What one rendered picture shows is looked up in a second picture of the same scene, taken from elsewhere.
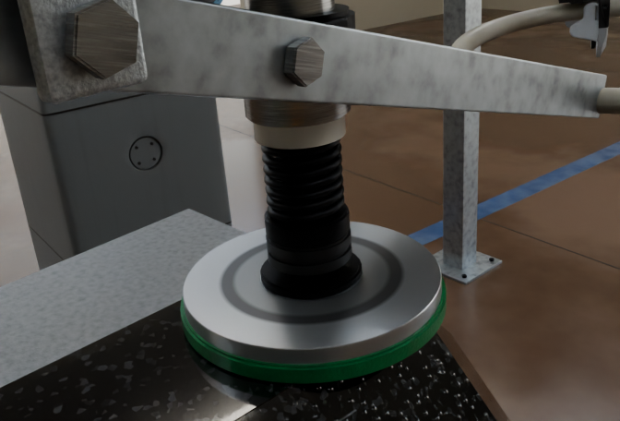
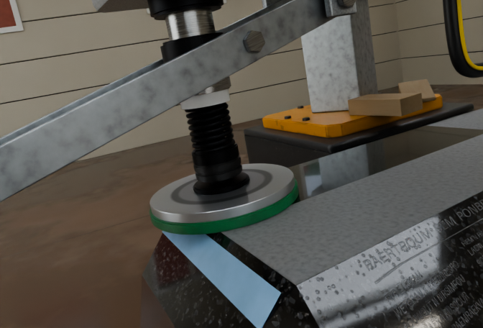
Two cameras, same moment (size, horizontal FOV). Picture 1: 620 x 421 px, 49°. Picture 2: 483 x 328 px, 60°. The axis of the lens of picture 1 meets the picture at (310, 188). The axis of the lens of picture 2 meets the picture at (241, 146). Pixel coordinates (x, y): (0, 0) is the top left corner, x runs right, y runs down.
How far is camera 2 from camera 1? 1.08 m
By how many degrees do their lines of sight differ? 143
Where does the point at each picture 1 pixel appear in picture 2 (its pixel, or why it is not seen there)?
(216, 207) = not seen: outside the picture
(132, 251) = (348, 231)
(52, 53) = not seen: hidden behind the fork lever
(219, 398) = not seen: hidden behind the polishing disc
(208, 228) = (275, 252)
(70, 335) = (363, 185)
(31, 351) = (381, 180)
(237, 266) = (259, 186)
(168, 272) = (310, 215)
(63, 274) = (401, 213)
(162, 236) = (322, 245)
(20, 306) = (415, 196)
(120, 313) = (338, 194)
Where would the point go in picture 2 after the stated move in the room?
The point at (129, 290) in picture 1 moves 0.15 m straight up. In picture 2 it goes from (337, 205) to (320, 88)
